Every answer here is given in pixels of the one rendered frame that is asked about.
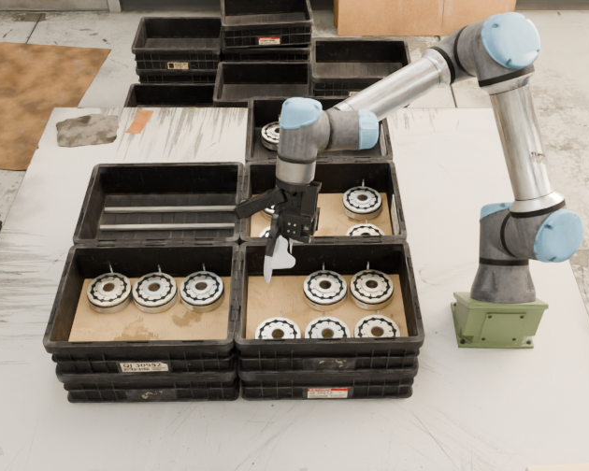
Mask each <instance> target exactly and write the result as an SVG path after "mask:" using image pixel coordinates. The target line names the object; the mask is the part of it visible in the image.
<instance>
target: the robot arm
mask: <svg viewBox="0 0 589 471"><path fill-rule="evenodd" d="M539 51H540V38H539V32H538V30H537V28H536V26H535V25H534V23H533V22H532V21H530V20H529V19H528V18H526V17H525V16H523V15H522V14H520V13H516V12H507V13H503V14H502V13H501V14H495V15H493V16H491V17H489V18H487V19H484V20H481V21H477V22H474V23H471V24H468V25H465V26H463V27H461V28H459V29H458V30H456V31H455V32H453V33H452V34H450V35H449V36H447V37H445V38H444V39H442V40H440V41H439V42H438V43H437V44H435V45H434V46H432V47H430V48H429V49H427V50H425V51H424V52H423V53H422V56H421V58H420V59H418V60H417V61H415V62H413V63H411V64H409V65H407V66H405V67H403V68H401V69H400V70H398V71H396V72H394V73H393V74H392V75H390V76H388V77H386V78H384V79H382V80H380V81H378V82H376V83H375V84H373V85H371V86H369V87H367V88H366V89H364V90H362V91H361V92H359V93H357V94H355V95H353V96H351V97H350V98H348V99H346V100H344V101H342V102H341V103H339V104H337V105H335V106H333V107H331V108H329V109H327V110H325V111H323V110H322V105H321V103H320V102H318V101H316V100H313V99H309V98H301V97H296V98H290V99H287V100H286V101H285V102H284V103H283V105H282V110H281V114H280V136H279V146H278V156H277V165H276V185H277V186H278V187H276V188H274V189H271V190H269V191H267V192H264V193H260V194H258V195H256V196H254V197H252V198H246V199H244V200H241V201H240V202H238V203H237V206H236V207H235V208H234V209H233V210H234V211H235V213H236V215H237V218H238V219H239V220H240V219H243V218H244V219H246V218H249V217H250V216H252V215H253V214H255V213H257V212H259V211H261V210H264V209H266V208H269V207H273V206H274V207H273V209H274V212H273V214H272V218H271V223H270V229H269V233H268V237H267V242H266V257H265V264H264V276H265V279H266V283H269V282H270V279H271V275H272V269H282V268H292V267H293V266H294V265H295V258H294V257H293V256H292V255H290V254H291V253H292V244H293V243H307V244H308V243H309V242H310V241H311V239H310V237H309V236H314V234H315V231H318V225H319V218H320V209H321V208H320V207H317V203H318V195H319V190H320V189H321V187H322V183H321V182H318V181H313V179H314V173H315V165H316V157H317V153H320V152H324V151H333V150H363V149H370V148H372V147H374V145H375V144H376V142H377V140H378V137H379V123H378V121H381V120H382V119H384V118H386V117H387V116H389V115H391V114H393V113H394V112H396V111H398V110H399V109H400V108H402V107H405V106H406V105H408V104H410V103H412V102H413V101H415V100H417V99H419V98H420V97H422V96H424V95H425V94H427V93H430V92H431V91H433V90H435V89H436V88H438V89H445V88H447V87H449V86H451V85H453V84H454V83H456V82H459V81H463V80H467V79H474V78H477V80H478V83H479V87H480V89H482V90H483V91H485V92H487V93H488V94H489V97H490V101H491V105H492V109H493V112H494V116H495V121H496V128H497V131H498V135H499V139H500V143H501V147H502V150H503V154H504V158H505V162H506V166H507V169H508V173H509V177H510V185H511V188H512V192H513V196H514V201H513V202H502V203H492V204H487V205H484V206H483V207H482V208H481V214H480V218H479V224H480V238H479V266H478V269H477V272H476V275H475V278H474V280H473V282H472V285H471V288H470V298H472V299H474V300H478V301H483V302H489V303H499V304H525V303H532V302H535V301H536V289H535V286H534V282H533V279H532V277H531V273H530V270H529V260H535V261H540V262H542V263H562V262H564V261H566V260H568V259H569V258H571V257H572V256H573V255H574V254H575V253H576V252H577V250H578V247H579V246H580V244H581V243H582V237H583V225H582V220H581V218H580V217H579V215H578V214H575V212H573V211H572V210H570V209H567V205H566V201H565V197H564V195H563V194H561V193H559V192H557V191H556V190H555V189H554V186H553V178H552V174H551V170H550V166H549V162H548V158H547V154H546V149H545V146H544V142H543V138H542V133H541V130H540V126H539V118H538V114H537V111H536V107H535V102H534V98H533V94H532V91H531V86H530V79H532V77H533V76H534V74H535V68H534V64H533V63H534V62H535V61H536V59H537V58H538V56H539V55H538V52H539ZM317 215H318V216H317ZM316 222H317V224H316ZM280 235H282V237H281V238H279V236H280Z"/></svg>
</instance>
